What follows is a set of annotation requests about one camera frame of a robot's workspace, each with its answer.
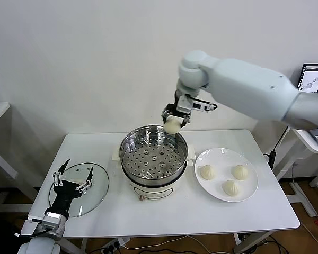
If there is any perforated steel steamer basket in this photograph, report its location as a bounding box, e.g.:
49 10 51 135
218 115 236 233
111 124 196 187

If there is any black cable with clamp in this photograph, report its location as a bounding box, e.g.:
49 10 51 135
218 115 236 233
263 126 291 170

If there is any white electric cooker pot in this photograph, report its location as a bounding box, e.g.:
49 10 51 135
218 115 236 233
111 152 196 203

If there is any white laptop desk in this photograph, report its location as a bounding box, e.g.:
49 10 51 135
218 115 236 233
274 126 318 217

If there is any round glass lid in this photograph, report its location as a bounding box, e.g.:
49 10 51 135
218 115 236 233
48 162 110 218

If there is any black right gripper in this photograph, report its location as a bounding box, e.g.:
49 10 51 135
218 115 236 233
161 90 191 129

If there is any white steamed baozi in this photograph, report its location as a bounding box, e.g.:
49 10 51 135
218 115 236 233
232 165 251 181
200 165 218 182
222 179 241 197
163 118 181 135

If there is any round white plate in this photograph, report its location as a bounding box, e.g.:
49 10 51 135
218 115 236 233
195 147 259 203

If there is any left wrist silver camera mount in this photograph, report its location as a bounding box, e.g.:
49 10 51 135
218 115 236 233
27 208 70 236

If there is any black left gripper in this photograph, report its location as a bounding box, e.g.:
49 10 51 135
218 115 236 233
49 158 94 212

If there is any grey open laptop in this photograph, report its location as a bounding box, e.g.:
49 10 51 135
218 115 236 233
296 62 318 94

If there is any white power strip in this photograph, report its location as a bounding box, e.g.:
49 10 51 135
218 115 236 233
100 237 132 252

